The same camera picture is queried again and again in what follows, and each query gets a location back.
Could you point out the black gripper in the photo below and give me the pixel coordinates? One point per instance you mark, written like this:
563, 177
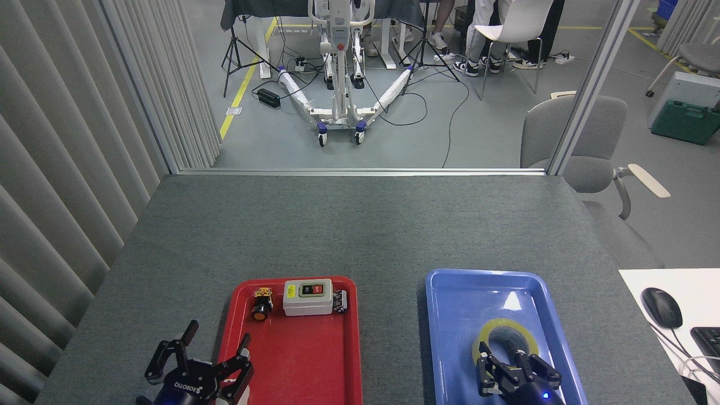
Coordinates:
534, 396
191, 385

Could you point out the yellow tape roll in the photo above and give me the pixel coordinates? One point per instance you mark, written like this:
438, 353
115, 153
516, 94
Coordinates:
506, 323

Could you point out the black orange push button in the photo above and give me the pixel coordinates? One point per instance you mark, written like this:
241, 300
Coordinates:
261, 309

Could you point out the red plastic tray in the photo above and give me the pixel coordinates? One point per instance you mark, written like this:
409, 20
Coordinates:
298, 360

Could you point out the blue plastic tray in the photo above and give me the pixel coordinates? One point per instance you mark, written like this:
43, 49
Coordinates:
455, 315

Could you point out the black computer mouse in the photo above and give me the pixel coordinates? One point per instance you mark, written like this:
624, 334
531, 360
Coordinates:
661, 306

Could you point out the black keyboard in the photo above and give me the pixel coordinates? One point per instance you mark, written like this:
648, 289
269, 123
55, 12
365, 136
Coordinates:
710, 343

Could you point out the white side table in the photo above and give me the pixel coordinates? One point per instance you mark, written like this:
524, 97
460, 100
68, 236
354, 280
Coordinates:
697, 292

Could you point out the grey office chair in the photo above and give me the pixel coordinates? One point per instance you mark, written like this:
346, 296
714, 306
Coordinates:
585, 129

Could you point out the black power adapter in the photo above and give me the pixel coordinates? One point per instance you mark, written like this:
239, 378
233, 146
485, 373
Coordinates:
269, 98

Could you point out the grey vertical blinds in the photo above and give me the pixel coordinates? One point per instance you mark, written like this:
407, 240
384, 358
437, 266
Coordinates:
56, 140

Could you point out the white wheeled stand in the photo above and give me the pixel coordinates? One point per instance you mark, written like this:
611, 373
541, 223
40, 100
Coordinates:
341, 84

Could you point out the green plastic case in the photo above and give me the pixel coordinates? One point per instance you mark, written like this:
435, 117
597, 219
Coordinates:
683, 126

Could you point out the black tripod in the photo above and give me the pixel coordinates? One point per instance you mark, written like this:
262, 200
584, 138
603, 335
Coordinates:
232, 48
423, 45

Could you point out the grey metal box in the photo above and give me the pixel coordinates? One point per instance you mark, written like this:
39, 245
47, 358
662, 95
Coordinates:
694, 90

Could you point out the person in dark trousers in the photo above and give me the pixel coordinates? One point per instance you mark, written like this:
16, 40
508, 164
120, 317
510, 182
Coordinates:
548, 34

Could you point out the person in light trousers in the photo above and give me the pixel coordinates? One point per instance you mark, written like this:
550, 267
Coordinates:
478, 34

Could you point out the white plastic chair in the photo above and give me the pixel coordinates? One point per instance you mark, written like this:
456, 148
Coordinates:
517, 19

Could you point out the grey chair with white legs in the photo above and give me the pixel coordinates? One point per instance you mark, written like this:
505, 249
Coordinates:
700, 56

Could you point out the blue storage bin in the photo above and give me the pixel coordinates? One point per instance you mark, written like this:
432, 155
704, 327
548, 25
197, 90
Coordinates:
667, 8

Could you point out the grey switch box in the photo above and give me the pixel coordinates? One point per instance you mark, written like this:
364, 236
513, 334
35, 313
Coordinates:
306, 304

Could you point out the small black switch module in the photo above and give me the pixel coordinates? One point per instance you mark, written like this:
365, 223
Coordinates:
339, 301

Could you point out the silver frame rail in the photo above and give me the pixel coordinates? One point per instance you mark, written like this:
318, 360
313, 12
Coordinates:
360, 171

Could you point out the silver frame post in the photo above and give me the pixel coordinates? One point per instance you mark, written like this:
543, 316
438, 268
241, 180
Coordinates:
590, 84

